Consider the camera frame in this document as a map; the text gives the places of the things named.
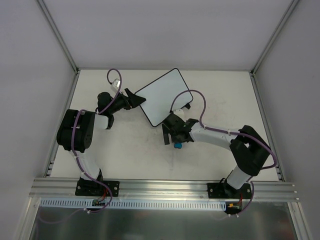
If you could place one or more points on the white slotted cable duct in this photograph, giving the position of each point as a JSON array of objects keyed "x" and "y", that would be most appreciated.
[{"x": 135, "y": 204}]

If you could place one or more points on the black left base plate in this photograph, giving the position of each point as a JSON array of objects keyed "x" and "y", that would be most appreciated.
[{"x": 89, "y": 188}]

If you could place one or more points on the right aluminium frame post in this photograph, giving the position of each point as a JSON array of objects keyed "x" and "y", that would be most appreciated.
[{"x": 275, "y": 34}]

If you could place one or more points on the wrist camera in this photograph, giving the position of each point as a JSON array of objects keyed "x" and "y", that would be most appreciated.
[
  {"x": 179, "y": 112},
  {"x": 115, "y": 85}
]

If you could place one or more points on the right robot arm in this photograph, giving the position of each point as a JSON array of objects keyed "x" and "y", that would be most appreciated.
[{"x": 249, "y": 150}]

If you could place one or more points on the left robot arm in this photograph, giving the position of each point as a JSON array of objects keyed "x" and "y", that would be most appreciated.
[{"x": 76, "y": 130}]

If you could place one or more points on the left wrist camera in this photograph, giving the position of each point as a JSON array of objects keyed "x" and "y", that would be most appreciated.
[{"x": 115, "y": 85}]

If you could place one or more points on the blue whiteboard eraser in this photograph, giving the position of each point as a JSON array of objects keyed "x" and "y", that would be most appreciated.
[{"x": 178, "y": 145}]

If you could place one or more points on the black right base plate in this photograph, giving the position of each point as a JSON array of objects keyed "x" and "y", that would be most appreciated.
[{"x": 225, "y": 191}]

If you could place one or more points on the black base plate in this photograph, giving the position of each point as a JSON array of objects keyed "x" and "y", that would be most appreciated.
[
  {"x": 225, "y": 191},
  {"x": 89, "y": 188}
]

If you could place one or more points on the left aluminium frame post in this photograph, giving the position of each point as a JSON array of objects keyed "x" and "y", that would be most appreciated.
[{"x": 57, "y": 34}]

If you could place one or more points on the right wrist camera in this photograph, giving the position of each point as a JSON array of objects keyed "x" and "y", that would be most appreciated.
[{"x": 179, "y": 112}]

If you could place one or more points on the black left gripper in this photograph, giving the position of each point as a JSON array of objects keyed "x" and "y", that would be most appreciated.
[{"x": 127, "y": 100}]

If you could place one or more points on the white whiteboard black frame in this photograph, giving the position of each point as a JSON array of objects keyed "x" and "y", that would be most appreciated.
[{"x": 169, "y": 91}]

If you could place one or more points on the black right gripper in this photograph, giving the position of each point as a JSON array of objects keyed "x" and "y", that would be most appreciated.
[{"x": 172, "y": 128}]

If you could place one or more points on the aluminium frame post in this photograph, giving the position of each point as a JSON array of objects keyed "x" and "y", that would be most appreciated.
[
  {"x": 275, "y": 34},
  {"x": 57, "y": 34}
]

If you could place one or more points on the aluminium front rail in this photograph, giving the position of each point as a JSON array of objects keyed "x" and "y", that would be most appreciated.
[{"x": 172, "y": 190}]

